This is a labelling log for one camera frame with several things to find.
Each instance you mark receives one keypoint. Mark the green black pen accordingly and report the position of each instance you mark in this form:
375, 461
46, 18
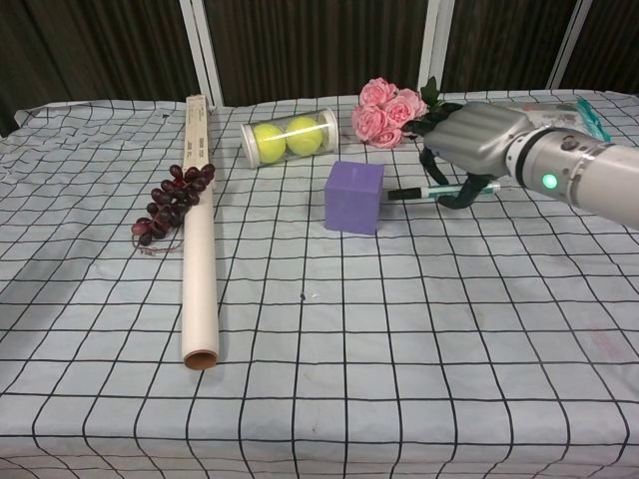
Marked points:
419, 192

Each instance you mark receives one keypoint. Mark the pink rose bouquet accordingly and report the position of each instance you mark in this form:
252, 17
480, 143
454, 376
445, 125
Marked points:
382, 115

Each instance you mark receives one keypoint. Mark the dark brown curtain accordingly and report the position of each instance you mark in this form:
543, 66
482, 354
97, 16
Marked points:
319, 45

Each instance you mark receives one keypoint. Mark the clear plastic ball tube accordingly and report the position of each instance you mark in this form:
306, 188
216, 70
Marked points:
289, 137

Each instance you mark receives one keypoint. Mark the white metal frame post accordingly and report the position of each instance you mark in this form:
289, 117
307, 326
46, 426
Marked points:
435, 45
202, 50
569, 42

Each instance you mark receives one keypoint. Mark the yellow tennis ball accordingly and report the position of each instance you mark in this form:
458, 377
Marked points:
303, 135
268, 143

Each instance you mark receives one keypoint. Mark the purple foam block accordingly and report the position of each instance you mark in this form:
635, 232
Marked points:
353, 199

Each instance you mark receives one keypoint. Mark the long beige paper roll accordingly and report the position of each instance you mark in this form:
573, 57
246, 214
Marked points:
200, 249

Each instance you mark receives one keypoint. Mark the teal clear snack bag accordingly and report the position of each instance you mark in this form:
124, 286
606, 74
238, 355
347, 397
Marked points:
574, 117

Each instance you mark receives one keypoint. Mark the dark red grape bunch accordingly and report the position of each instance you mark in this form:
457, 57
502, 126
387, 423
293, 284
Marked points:
175, 199

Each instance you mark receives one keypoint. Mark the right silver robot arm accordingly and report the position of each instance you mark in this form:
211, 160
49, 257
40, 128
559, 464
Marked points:
574, 167

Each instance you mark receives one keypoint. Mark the light blue checkered tablecloth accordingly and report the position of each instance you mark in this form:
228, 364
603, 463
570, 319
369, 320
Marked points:
319, 324

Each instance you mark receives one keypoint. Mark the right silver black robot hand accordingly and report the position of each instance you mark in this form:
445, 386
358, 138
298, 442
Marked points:
474, 140

